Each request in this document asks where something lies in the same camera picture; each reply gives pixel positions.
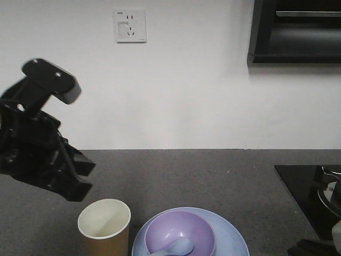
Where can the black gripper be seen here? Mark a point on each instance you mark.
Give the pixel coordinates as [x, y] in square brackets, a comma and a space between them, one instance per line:
[30, 152]

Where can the brown paper cup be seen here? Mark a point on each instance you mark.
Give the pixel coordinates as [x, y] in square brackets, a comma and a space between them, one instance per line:
[104, 226]

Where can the purple plastic bowl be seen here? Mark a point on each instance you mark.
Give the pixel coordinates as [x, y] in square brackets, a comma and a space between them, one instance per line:
[170, 226]

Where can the light blue plastic spoon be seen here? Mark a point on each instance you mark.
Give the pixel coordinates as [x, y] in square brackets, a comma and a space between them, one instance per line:
[180, 247]

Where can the light blue plate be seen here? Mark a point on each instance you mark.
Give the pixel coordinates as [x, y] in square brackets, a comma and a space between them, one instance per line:
[228, 239]

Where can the black glass stove top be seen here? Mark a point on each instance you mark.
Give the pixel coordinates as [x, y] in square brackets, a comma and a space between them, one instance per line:
[303, 182]

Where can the metal pot on stove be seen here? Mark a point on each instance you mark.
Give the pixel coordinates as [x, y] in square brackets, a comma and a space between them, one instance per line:
[329, 190]

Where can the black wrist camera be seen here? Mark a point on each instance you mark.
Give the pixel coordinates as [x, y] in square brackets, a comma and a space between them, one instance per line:
[42, 80]

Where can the white wall power socket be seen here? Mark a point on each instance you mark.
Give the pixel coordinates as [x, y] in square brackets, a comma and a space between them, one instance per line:
[130, 25]

